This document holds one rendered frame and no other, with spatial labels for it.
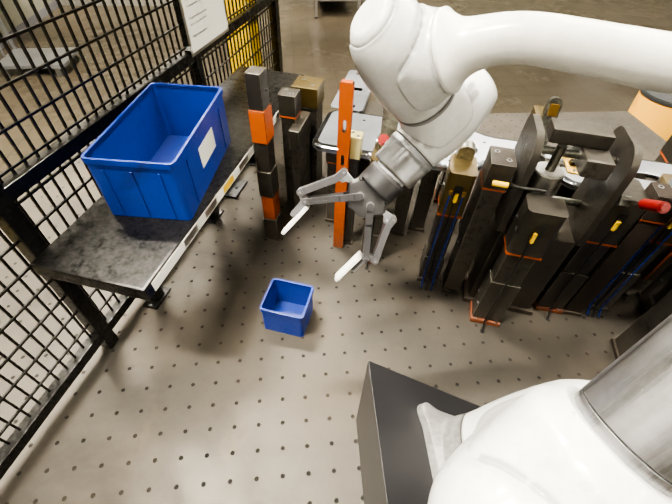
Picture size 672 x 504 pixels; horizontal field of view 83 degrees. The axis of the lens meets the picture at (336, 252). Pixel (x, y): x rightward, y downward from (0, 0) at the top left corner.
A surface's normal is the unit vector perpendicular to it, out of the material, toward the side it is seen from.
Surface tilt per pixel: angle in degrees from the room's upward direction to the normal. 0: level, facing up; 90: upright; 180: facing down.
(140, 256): 0
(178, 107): 90
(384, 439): 42
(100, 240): 0
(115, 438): 0
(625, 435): 54
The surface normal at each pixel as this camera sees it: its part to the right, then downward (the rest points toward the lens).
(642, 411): -0.78, -0.27
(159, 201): -0.07, 0.73
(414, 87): -0.11, 0.93
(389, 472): 0.69, -0.52
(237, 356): 0.04, -0.68
